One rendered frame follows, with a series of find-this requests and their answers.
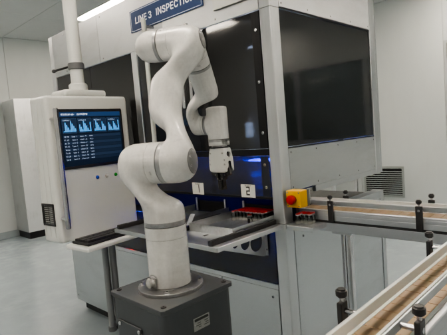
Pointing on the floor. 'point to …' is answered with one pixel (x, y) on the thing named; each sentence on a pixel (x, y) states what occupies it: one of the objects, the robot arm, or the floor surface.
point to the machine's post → (279, 164)
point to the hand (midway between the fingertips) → (222, 184)
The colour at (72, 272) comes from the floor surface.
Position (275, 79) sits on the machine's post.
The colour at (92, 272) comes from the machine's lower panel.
